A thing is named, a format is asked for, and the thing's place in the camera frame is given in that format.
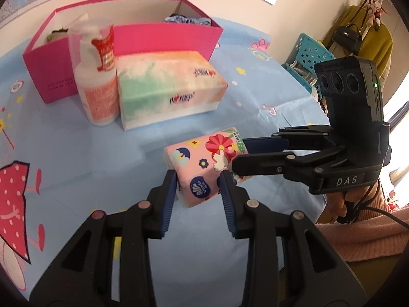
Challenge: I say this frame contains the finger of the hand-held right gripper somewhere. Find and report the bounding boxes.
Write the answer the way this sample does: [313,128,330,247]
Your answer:
[244,125,339,154]
[232,149,349,183]

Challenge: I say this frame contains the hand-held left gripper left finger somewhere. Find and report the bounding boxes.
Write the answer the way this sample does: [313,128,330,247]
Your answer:
[29,168,178,307]

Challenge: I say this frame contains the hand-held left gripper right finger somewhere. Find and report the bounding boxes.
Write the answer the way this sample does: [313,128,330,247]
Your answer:
[217,170,368,307]

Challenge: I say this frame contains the small pink floral tissue pack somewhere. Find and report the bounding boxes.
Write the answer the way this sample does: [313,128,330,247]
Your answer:
[164,126,250,208]

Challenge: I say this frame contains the large pastel tissue pack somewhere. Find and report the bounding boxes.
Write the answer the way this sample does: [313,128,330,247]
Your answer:
[116,50,229,131]

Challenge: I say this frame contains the blue checkered cloth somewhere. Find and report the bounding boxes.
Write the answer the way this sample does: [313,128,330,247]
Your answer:
[163,14,212,27]

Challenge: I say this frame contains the pink cardboard box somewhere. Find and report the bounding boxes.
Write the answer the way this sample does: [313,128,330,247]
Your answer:
[22,0,224,104]

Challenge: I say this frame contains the green plush toy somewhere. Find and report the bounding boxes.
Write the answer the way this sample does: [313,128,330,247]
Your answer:
[45,28,70,43]

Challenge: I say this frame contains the person's right forearm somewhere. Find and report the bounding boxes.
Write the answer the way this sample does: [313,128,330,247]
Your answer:
[315,184,409,261]

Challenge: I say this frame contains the person's right hand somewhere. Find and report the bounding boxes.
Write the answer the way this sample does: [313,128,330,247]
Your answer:
[326,182,381,224]

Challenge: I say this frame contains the yellow hanging coat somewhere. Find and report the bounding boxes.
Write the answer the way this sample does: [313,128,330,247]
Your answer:
[323,5,394,80]

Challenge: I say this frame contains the black handbag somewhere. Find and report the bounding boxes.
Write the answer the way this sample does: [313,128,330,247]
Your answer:
[334,0,375,56]

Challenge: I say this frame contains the teal plastic basket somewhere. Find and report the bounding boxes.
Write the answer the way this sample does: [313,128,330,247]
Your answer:
[281,33,336,95]

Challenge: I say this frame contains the white red hanging plush toy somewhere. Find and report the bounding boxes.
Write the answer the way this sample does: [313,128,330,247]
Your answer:
[366,0,389,28]

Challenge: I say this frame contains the white lotion pump bottle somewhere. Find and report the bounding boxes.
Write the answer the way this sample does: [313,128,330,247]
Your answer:
[68,19,119,128]

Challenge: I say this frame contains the black cable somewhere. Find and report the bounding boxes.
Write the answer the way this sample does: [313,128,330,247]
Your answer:
[339,182,409,229]

